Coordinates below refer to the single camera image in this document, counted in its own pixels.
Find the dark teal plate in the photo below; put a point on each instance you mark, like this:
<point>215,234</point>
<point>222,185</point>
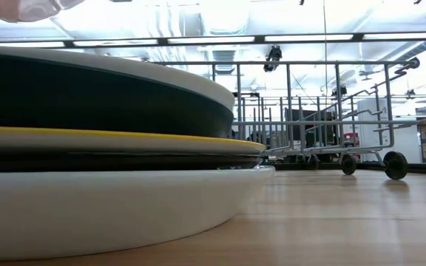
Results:
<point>124,123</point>

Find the yellow patterned plate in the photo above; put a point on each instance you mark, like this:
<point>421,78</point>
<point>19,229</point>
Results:
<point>124,144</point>

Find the light grey plate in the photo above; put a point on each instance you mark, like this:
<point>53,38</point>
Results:
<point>142,74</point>

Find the white deep plate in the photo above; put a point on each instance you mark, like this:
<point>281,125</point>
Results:
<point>105,214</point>

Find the pink plate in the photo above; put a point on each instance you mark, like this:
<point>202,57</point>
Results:
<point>20,11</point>

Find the black monitor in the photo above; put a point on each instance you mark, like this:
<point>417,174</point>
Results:
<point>311,133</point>

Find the black beam with light strips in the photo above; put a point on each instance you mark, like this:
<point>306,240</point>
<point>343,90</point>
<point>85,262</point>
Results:
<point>259,38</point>

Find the red box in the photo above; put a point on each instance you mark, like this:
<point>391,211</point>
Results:
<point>351,139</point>

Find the white cabinet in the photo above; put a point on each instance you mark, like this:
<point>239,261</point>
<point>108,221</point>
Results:
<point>405,144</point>

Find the black ceiling camera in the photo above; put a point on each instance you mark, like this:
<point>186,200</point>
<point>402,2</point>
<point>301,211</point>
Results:
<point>273,57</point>

